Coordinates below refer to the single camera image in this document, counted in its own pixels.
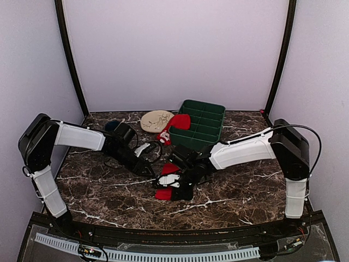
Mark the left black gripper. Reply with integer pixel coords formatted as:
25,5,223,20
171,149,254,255
109,145,155,177

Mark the red sock plain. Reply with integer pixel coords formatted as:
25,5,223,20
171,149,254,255
155,163,179,201

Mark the green divided plastic organizer tray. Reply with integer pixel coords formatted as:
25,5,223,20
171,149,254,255
169,99,226,151

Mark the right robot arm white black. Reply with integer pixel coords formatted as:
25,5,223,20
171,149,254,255
168,118,322,237

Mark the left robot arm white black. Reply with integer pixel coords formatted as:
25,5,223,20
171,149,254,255
18,114,155,238

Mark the red Santa sock in tray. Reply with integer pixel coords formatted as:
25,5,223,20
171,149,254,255
157,114,191,145

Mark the beige bird pattern plate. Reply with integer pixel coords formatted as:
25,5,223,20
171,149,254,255
140,110,174,133

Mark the dark blue cup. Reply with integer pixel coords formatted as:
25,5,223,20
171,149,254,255
104,121,120,132

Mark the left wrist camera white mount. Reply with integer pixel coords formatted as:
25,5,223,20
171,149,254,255
134,142,156,157

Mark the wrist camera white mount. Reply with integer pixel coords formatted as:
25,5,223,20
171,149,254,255
153,174,180,188
134,142,156,157

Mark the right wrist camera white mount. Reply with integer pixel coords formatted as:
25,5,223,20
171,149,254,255
153,174,180,188

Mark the white slotted cable duct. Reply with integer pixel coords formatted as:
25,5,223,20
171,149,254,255
34,233,260,261

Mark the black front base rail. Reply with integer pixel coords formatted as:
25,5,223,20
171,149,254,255
29,210,325,246

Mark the black right frame post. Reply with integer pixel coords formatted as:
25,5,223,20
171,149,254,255
263,0,297,119

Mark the black frame post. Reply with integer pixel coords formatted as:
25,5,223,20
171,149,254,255
54,0,89,118
263,0,297,119

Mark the black left frame post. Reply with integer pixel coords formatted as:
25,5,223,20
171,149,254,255
54,0,89,118

